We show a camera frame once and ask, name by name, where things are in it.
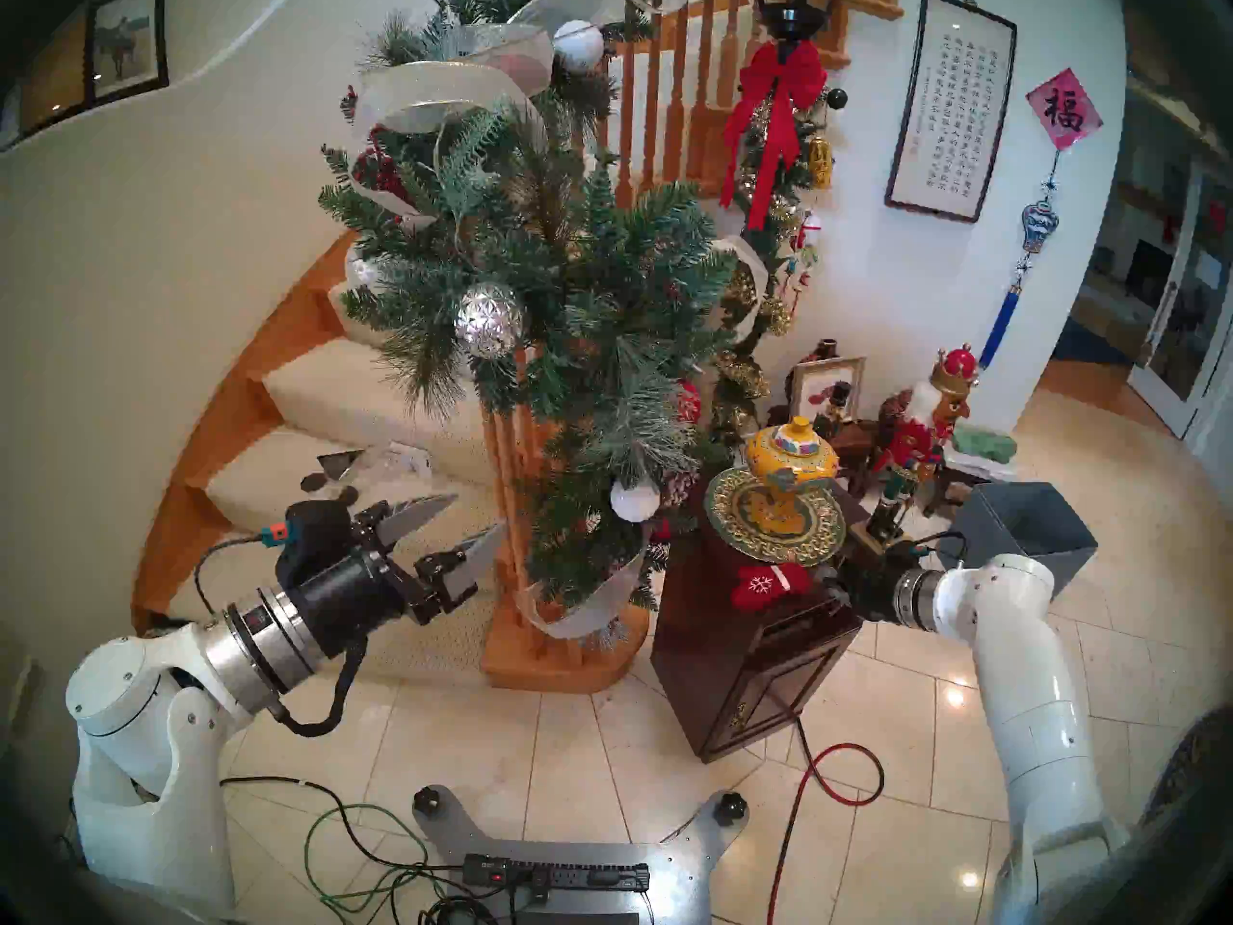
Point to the framed calligraphy scroll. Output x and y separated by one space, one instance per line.
949 104

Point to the red berry sprig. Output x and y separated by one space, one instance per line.
380 176

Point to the shiny silver ball ornament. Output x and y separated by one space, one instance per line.
364 270

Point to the green stone carving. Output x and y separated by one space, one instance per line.
984 444

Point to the black power strip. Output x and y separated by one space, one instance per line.
568 875

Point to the black lantern lamp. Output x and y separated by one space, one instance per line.
795 3

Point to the brown framed picture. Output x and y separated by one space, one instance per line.
53 80

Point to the green gold round plate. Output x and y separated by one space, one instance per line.
732 518

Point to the wooden balustrade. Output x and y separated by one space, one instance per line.
703 143

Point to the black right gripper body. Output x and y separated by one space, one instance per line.
872 595

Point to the dark wood cabinet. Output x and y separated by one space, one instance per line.
732 663

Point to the grey plastic bin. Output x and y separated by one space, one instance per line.
992 523

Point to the framed horse photo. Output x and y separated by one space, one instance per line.
123 46

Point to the small white picture frame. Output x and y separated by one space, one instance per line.
817 390

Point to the yellow lidded ceramic jar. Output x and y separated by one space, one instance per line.
790 462

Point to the white glass door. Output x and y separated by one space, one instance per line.
1156 393

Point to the carpeted wooden staircase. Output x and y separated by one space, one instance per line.
356 403

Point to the decorated green pine garland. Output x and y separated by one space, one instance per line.
443 85

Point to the dark brown vase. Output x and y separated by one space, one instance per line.
826 350

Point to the small black-hat nutcracker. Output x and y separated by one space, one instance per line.
836 403

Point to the red bow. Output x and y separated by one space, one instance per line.
775 75

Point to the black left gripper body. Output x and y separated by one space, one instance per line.
352 595

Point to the red diamond fu hanging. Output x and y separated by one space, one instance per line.
1064 111

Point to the red ribbed ball ornament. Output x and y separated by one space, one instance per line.
689 405

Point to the silver faceted ball ornament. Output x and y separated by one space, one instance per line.
489 321

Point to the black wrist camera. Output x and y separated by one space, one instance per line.
313 533
894 553

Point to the dark red cloisonne jar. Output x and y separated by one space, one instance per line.
894 414

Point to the clear plastic packaging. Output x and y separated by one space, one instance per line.
395 459

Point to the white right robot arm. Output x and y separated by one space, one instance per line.
1031 701

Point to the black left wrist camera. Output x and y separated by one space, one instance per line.
313 533

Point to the white ball ornament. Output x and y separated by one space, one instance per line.
578 46
634 499

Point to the blue tassel knot charm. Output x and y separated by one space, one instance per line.
1038 224

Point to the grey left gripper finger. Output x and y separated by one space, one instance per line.
462 567
405 518

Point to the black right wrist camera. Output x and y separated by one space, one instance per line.
894 553

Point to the frosted pinecone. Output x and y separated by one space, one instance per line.
679 488

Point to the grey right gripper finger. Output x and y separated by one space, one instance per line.
826 574
836 597

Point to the black knob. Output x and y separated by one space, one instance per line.
429 800
730 806

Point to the small snowman ornament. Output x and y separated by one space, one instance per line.
807 229

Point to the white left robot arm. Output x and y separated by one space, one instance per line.
135 701

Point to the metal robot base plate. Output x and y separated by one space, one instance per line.
684 875

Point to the large red nutcracker figure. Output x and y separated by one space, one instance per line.
915 441

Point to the gold bell ornament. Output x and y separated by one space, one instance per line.
820 162

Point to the red mitten ornament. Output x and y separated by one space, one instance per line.
766 586

